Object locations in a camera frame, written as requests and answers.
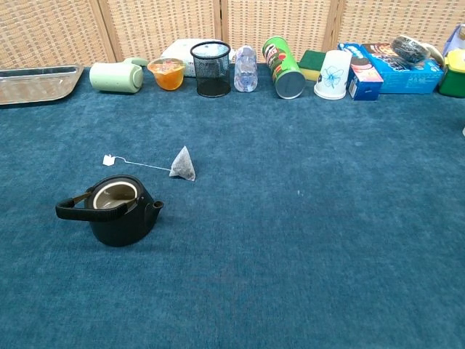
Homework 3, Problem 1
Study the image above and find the black teapot with handle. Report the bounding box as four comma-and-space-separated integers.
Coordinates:
54, 174, 165, 248

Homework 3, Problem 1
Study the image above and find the blue table cloth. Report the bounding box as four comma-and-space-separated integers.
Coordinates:
0, 62, 465, 349

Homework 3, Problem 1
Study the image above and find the clear plastic water bottle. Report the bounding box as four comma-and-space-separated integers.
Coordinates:
233, 44, 259, 93

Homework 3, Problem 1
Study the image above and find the large blue cookie box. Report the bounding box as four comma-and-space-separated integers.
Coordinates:
360, 43, 445, 95

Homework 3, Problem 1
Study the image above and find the dark round wrapped package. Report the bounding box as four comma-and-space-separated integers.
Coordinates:
390, 35, 432, 63

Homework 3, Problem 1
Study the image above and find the light green mug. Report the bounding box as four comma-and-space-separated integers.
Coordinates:
89, 57, 149, 95

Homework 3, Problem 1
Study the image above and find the green container yellow lid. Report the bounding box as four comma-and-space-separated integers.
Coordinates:
437, 48, 465, 99

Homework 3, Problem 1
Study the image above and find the beige object behind boxes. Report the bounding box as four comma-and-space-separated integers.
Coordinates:
421, 41, 445, 66

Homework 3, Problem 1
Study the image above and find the black mesh pen holder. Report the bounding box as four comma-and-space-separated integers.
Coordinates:
190, 41, 233, 98

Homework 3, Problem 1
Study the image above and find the orange jelly cup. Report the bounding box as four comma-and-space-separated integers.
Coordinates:
147, 57, 187, 92

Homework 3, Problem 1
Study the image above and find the white paper cup blue flower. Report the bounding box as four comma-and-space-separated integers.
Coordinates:
313, 49, 353, 101

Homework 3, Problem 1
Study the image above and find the wicker folding screen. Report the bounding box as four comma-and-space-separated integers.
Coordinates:
0, 0, 465, 70

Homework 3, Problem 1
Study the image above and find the white soft package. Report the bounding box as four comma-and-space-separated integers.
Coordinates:
160, 38, 236, 78

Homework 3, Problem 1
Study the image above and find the green yellow sponge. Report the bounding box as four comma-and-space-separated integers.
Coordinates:
296, 49, 328, 82

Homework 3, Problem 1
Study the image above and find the pyramid tea bag with string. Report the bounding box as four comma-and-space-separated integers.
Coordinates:
102, 145, 196, 182

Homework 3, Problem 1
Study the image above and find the green chips can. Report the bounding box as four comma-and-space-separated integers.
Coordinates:
262, 36, 307, 100

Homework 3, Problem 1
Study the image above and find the silver metal tray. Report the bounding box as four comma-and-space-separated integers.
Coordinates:
0, 65, 85, 106

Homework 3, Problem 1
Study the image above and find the pale purple bag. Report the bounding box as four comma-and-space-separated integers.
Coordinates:
442, 23, 465, 57

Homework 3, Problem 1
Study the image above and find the small blue cookie box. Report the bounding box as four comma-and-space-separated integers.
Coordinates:
337, 42, 384, 102

